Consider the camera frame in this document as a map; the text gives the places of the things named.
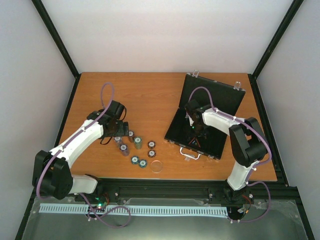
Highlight blue short stack right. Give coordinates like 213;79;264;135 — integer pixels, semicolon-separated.
138;159;148;168

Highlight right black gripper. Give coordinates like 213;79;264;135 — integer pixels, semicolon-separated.
184;122;209;141

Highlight black poker set case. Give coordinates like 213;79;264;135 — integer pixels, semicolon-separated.
164;73;246;159

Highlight purple chip stack upper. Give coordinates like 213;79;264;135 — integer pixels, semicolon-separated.
114;136;122;148

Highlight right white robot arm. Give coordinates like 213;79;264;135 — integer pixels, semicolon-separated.
184;100;272;191

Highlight blue short stack left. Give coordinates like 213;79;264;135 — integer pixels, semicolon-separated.
131;155;140;165

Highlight brown tall chip stack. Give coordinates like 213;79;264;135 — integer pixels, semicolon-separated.
128;130;135;143

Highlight triangular all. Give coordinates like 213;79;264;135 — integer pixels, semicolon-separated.
189;137;201;147

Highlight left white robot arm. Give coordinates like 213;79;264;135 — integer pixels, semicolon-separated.
32;111;129;202

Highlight purple chip stack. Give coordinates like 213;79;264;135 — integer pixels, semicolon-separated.
114;136;122;148
119;144;130;157

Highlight black frame post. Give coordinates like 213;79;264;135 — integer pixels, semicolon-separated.
31;0;81;78
251;0;305;78

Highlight left black frame post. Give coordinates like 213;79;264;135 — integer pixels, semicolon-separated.
31;0;81;78

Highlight blue short stack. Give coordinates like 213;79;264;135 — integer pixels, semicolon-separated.
138;159;148;168
131;155;140;165

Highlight purple chip stack lower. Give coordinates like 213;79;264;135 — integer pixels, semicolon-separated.
119;144;130;157

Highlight clear round dealer button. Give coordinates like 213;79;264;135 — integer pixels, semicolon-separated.
150;160;163;173

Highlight right black frame post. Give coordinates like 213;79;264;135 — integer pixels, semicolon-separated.
251;0;305;78

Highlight light blue cable duct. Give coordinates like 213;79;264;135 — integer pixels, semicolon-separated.
38;203;228;218

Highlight brown short stack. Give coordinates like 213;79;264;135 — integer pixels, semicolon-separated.
147;149;156;158
147;141;156;149

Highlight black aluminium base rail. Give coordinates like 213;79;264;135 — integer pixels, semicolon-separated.
32;177;300;208

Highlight green tall chip stack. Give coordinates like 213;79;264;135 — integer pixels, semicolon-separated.
133;136;142;150

